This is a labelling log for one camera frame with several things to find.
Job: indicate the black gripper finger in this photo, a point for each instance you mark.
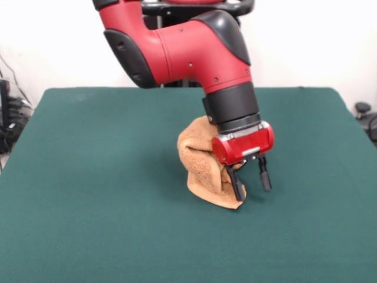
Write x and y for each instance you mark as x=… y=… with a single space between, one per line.
x=238 y=185
x=265 y=177

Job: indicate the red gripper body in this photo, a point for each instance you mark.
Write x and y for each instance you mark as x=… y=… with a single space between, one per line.
x=244 y=147

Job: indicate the orange terry towel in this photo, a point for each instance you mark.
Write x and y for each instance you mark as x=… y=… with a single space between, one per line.
x=200 y=168

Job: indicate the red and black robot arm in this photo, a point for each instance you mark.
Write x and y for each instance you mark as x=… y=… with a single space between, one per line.
x=188 y=50

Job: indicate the dark green table cloth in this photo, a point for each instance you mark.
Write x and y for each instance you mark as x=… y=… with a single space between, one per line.
x=88 y=177

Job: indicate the black electronics box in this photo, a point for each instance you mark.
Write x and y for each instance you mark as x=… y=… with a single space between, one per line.
x=4 y=94

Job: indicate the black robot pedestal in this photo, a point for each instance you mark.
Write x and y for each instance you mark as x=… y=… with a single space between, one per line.
x=153 y=9

